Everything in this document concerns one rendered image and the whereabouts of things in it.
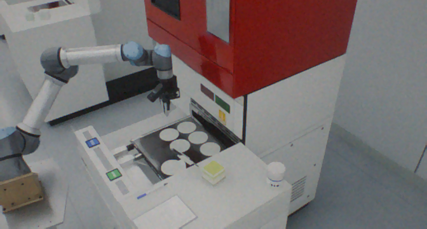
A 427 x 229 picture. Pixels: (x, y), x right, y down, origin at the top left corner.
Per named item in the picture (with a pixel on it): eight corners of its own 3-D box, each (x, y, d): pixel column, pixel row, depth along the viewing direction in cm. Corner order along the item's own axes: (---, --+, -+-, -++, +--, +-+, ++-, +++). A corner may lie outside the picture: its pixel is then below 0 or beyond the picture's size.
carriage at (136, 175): (126, 152, 185) (124, 148, 183) (160, 198, 161) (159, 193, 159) (110, 159, 181) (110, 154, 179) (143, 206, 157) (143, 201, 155)
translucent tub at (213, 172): (213, 170, 158) (213, 158, 154) (226, 179, 154) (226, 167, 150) (201, 179, 154) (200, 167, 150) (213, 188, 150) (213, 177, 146)
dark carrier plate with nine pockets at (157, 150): (190, 117, 201) (190, 116, 201) (228, 151, 178) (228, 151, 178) (133, 141, 185) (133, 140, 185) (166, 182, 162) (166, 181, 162)
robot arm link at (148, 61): (126, 46, 164) (150, 45, 164) (133, 51, 176) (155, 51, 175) (126, 63, 164) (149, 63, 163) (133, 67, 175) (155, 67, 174)
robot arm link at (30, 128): (-5, 149, 166) (49, 44, 167) (14, 147, 181) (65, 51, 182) (16, 161, 165) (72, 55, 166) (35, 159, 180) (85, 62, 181)
